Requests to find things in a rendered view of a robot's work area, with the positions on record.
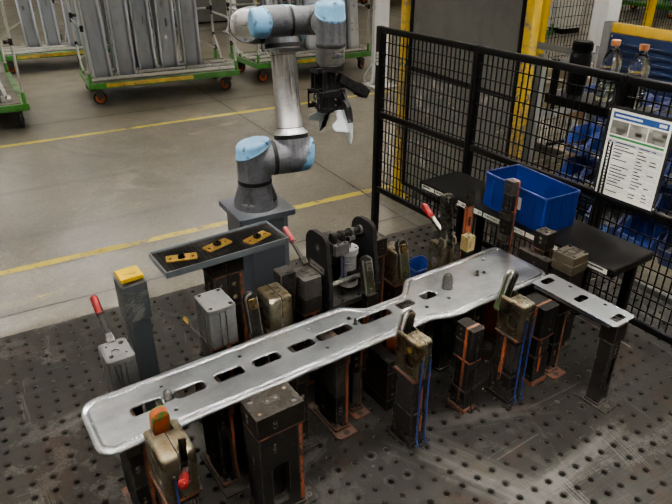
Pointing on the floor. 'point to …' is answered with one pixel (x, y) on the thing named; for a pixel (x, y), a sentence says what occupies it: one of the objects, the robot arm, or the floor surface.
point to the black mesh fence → (508, 140)
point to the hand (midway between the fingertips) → (337, 137)
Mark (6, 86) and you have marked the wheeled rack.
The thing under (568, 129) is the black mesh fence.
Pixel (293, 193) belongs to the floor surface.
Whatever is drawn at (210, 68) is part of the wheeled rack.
